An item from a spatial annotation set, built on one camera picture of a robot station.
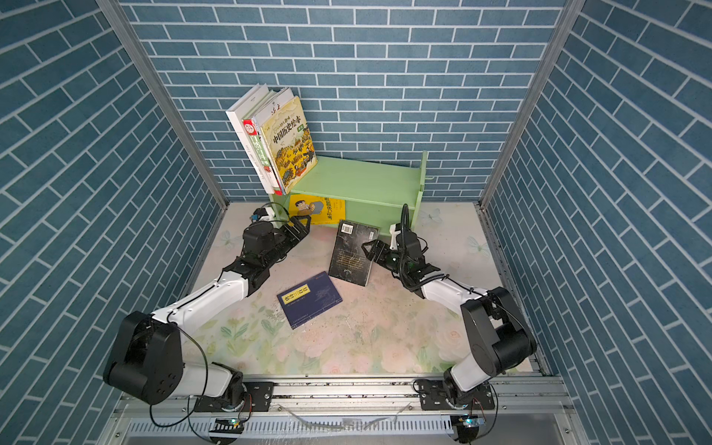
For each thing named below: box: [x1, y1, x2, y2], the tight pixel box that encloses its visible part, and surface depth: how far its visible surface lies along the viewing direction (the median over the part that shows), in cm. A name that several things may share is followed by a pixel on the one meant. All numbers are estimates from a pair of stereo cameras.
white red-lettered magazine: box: [254, 87, 294, 128], surface depth 76 cm
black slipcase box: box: [328, 219, 381, 287], surface depth 96 cm
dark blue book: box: [276, 270, 344, 331], surface depth 93 cm
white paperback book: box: [225, 83, 276, 195], surface depth 73 cm
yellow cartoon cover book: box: [289, 193, 346, 225], surface depth 104 cm
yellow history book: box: [259, 96, 318, 195], surface depth 84 cm
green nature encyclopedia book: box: [241, 90, 283, 196], surface depth 73 cm
